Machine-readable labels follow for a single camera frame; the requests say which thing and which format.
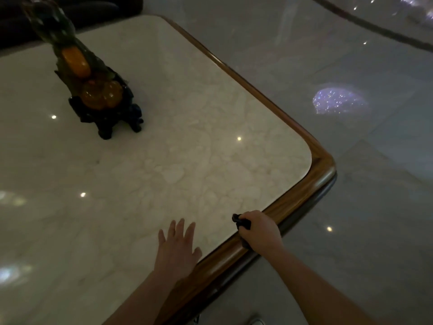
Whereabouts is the person's right hand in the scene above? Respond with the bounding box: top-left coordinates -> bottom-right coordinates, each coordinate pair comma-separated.
237,210 -> 285,258

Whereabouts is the person's left hand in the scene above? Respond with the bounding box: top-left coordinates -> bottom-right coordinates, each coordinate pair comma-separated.
153,218 -> 203,285

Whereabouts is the small black cloth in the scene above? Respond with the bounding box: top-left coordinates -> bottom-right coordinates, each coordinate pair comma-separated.
232,213 -> 253,251

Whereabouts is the person's right forearm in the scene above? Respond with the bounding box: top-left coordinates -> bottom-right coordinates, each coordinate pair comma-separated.
262,246 -> 378,325

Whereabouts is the person's left forearm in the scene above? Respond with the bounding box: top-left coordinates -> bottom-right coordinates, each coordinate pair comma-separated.
101,270 -> 191,325

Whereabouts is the brown wooden table rim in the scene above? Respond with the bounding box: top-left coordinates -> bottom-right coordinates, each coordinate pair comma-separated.
154,14 -> 337,325

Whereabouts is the dark carved fruit sculpture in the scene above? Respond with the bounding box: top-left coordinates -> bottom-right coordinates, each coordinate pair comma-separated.
20,0 -> 145,140

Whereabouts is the dark sofa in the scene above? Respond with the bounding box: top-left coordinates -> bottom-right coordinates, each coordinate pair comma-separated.
0,0 -> 145,52

